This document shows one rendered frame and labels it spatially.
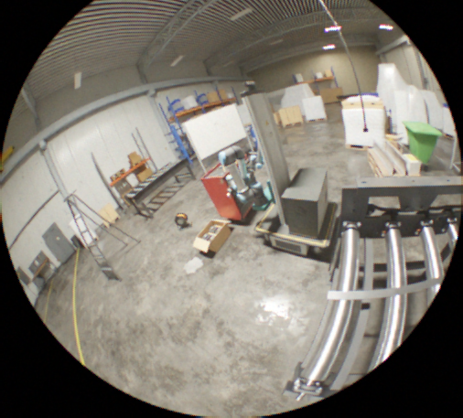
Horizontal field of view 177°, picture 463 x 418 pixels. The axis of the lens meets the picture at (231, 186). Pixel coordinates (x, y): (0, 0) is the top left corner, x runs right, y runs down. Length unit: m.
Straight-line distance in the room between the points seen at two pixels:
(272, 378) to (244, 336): 0.55
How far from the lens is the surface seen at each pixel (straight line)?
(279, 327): 1.66
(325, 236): 1.67
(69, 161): 9.55
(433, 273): 1.07
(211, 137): 4.55
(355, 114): 4.21
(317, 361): 0.74
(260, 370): 1.70
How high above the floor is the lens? 1.64
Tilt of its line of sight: 26 degrees down
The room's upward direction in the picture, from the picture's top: 24 degrees counter-clockwise
